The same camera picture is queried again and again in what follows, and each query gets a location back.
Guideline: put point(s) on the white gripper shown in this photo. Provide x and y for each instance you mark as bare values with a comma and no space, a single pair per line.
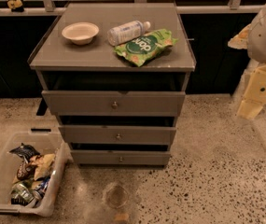
265,36

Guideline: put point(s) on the grey bottom drawer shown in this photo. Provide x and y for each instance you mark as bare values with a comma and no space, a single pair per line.
101,157

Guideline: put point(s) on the grey drawer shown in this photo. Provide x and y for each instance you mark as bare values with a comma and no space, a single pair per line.
114,103
101,157
135,135

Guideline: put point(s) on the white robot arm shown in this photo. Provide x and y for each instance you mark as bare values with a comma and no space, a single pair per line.
256,44

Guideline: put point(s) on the grey drawer cabinet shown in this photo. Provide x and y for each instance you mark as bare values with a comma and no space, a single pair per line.
64,66

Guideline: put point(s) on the grey middle drawer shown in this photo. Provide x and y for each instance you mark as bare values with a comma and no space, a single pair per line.
135,135

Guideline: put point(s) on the grey top drawer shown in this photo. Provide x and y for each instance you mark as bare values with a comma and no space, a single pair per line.
114,103

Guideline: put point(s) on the green snack bag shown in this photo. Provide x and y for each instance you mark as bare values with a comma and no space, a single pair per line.
146,47

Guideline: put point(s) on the clear plastic water bottle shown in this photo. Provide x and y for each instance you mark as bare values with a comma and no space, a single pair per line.
127,32

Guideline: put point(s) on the white paper bowl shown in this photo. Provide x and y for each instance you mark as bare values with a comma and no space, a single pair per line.
80,33

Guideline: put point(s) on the dark blue snack bag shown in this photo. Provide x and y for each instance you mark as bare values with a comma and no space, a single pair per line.
24,151

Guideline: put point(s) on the blue soda can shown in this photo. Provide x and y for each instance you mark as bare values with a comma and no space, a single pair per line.
40,190

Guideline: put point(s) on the brown snack bag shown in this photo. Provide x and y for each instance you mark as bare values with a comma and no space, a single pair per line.
25,171

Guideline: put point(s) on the green soda can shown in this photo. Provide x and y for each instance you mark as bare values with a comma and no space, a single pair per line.
20,194

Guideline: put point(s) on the yellow black toy figure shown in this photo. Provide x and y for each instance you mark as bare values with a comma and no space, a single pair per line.
15,5

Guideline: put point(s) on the clear plastic bin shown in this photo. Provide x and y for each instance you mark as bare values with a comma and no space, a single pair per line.
44,143

